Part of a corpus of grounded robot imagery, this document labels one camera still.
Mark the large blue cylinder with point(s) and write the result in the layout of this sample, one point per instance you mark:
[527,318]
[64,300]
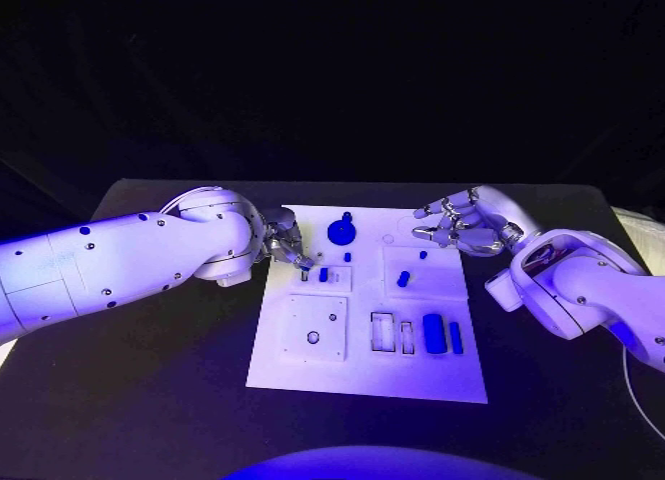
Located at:
[435,333]

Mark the thin long blue cylinder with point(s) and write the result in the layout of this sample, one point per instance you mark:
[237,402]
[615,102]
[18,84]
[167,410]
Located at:
[456,337]

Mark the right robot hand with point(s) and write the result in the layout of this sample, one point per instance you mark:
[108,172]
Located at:
[484,225]

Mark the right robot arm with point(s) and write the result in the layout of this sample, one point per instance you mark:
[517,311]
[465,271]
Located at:
[608,292]

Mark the white task board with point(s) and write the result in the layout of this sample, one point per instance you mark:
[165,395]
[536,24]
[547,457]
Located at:
[364,371]

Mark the blue gear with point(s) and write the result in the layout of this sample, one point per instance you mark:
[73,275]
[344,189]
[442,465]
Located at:
[341,232]

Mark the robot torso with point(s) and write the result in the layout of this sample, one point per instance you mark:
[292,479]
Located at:
[386,465]

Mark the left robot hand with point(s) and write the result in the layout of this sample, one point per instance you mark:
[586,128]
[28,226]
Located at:
[286,240]

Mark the blue block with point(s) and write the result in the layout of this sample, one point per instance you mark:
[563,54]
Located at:
[403,279]

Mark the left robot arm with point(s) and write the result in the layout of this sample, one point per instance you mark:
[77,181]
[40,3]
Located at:
[121,262]

